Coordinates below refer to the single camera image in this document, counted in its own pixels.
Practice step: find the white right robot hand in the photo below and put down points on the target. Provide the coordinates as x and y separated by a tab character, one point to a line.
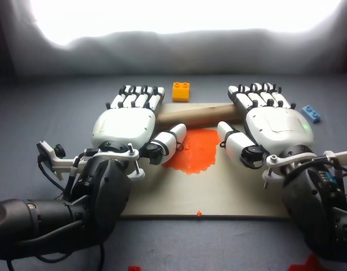
277	127

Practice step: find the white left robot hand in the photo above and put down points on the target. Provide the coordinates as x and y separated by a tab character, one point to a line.
125	127

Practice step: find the wooden rolling pin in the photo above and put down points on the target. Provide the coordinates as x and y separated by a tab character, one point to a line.
195	117

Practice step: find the blue toy block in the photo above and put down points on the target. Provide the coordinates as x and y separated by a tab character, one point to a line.
311	114

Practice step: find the yellow toy block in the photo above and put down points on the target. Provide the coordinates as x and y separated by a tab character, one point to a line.
181	93

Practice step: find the grey table cloth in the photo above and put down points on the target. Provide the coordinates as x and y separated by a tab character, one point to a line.
49	113

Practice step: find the flat orange play dough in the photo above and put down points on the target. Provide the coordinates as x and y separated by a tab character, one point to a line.
201	152

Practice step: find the white backdrop cloth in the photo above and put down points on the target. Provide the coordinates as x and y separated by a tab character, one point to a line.
173	53

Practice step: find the light wooden board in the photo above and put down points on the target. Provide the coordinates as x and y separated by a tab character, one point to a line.
190	194

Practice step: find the small red toy block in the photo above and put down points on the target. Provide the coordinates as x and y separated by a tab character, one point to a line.
135	268

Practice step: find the red star-shaped toy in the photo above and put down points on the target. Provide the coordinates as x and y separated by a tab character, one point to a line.
308	265

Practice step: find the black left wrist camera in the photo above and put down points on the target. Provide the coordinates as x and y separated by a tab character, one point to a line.
59	150

